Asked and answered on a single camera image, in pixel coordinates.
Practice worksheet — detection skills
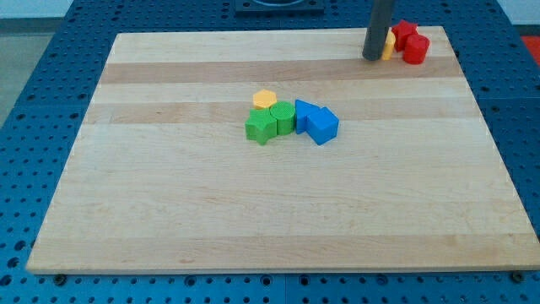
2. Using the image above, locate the dark square robot base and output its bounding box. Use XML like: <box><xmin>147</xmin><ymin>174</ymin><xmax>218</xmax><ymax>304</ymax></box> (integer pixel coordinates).
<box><xmin>232</xmin><ymin>0</ymin><xmax>325</xmax><ymax>15</ymax></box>

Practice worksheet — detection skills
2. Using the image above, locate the green star block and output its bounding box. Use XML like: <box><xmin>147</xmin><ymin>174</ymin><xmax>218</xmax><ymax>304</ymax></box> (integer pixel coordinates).
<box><xmin>245</xmin><ymin>108</ymin><xmax>277</xmax><ymax>145</ymax></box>

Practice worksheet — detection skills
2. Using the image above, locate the green cylinder block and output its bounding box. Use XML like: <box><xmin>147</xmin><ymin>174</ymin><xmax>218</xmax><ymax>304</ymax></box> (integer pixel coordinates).
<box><xmin>270</xmin><ymin>101</ymin><xmax>296</xmax><ymax>135</ymax></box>

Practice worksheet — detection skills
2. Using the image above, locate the yellow hexagon block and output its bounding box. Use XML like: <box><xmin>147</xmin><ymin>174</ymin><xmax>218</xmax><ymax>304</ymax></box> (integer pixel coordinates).
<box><xmin>252</xmin><ymin>90</ymin><xmax>278</xmax><ymax>110</ymax></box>

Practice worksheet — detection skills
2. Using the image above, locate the blue triangle block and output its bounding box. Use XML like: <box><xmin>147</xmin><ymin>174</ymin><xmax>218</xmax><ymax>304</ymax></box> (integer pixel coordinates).
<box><xmin>294</xmin><ymin>99</ymin><xmax>320</xmax><ymax>134</ymax></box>

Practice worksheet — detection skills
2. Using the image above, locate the blue cube block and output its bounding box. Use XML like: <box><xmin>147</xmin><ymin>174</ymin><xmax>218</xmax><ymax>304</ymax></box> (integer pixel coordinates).
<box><xmin>306</xmin><ymin>107</ymin><xmax>339</xmax><ymax>145</ymax></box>

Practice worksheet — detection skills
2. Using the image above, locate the light wooden board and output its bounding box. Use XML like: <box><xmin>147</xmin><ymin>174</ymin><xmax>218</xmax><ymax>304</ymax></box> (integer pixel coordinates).
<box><xmin>26</xmin><ymin>26</ymin><xmax>539</xmax><ymax>274</ymax></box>

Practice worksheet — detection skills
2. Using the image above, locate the yellow block by rod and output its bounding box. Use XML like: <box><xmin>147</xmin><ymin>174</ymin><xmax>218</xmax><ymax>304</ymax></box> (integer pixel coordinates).
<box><xmin>381</xmin><ymin>30</ymin><xmax>396</xmax><ymax>61</ymax></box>

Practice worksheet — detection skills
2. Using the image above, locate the red star block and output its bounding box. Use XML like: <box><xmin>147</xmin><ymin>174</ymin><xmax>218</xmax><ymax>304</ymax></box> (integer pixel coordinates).
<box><xmin>391</xmin><ymin>19</ymin><xmax>418</xmax><ymax>52</ymax></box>

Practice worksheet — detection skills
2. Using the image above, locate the red heart block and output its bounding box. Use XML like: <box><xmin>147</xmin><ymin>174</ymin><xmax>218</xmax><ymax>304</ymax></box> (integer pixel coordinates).
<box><xmin>402</xmin><ymin>34</ymin><xmax>430</xmax><ymax>65</ymax></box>

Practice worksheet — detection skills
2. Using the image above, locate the grey cylindrical pointer rod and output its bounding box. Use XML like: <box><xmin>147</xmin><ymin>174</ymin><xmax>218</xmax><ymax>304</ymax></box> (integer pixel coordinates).
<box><xmin>362</xmin><ymin>0</ymin><xmax>396</xmax><ymax>61</ymax></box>

